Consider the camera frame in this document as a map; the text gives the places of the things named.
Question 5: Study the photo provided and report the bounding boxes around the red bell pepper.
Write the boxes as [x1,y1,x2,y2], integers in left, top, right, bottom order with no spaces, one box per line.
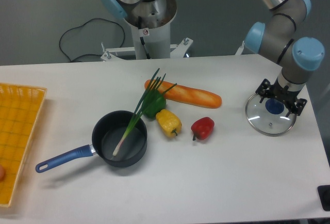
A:
[191,117,215,141]

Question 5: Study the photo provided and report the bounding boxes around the glass pot lid blue knob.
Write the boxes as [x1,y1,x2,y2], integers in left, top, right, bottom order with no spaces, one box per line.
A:
[245,94,296,136]

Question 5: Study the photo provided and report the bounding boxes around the black floor cable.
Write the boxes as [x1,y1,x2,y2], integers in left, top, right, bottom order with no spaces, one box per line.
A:
[59,18,126,62]

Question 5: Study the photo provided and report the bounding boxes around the black device at table corner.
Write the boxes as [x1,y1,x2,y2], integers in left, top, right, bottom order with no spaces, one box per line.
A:
[317,185,330,212]

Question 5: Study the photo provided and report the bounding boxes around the dark saucepan blue handle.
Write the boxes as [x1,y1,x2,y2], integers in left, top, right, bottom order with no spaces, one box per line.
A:
[35,110,147,173]

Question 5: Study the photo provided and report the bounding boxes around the yellow woven basket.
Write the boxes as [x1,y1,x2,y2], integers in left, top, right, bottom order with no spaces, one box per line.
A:
[1,83,47,207]

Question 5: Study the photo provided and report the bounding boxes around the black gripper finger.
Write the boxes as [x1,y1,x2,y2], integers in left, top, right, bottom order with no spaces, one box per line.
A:
[285,98,307,117]
[255,78,273,103]

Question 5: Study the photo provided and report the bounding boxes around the orange baguette bread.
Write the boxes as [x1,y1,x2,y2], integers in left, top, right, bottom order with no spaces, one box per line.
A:
[144,79,223,109]

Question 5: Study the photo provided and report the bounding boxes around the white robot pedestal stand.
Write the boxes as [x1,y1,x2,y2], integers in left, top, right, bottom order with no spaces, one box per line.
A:
[101,0,193,59]

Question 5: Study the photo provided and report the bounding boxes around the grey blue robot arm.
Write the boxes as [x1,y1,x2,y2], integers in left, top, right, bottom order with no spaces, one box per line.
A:
[101,0,325,116]

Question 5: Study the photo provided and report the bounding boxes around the green bell pepper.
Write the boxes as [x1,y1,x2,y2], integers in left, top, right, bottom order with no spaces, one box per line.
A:
[142,90,166,119]

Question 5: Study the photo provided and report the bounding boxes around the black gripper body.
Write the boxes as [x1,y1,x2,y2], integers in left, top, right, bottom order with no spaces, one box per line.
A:
[270,82,300,107]

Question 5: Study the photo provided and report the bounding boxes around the yellow bell pepper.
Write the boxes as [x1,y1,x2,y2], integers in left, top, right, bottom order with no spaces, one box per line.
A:
[156,109,182,138]

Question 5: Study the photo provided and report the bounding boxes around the green spring onion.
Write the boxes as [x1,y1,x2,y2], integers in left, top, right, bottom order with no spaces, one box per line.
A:
[112,68,166,157]

